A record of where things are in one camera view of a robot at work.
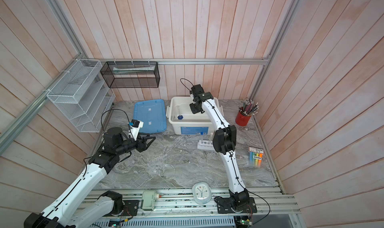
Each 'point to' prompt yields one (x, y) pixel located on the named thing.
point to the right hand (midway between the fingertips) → (196, 108)
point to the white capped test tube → (211, 133)
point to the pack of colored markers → (255, 156)
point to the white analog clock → (202, 193)
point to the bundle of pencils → (249, 108)
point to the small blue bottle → (180, 117)
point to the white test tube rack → (204, 144)
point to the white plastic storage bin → (184, 121)
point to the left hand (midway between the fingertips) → (152, 139)
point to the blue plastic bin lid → (152, 113)
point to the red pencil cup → (242, 120)
